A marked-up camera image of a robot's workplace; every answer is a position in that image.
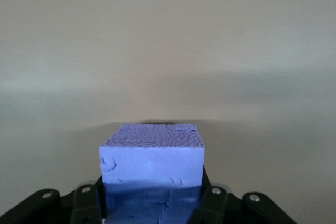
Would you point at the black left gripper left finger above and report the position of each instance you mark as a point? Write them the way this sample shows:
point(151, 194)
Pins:
point(88, 205)

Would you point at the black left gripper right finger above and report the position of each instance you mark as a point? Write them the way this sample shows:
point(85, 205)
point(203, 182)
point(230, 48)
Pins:
point(210, 205)

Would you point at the lavender blue foam cube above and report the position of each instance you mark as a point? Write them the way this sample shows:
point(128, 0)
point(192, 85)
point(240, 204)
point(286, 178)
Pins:
point(152, 161)

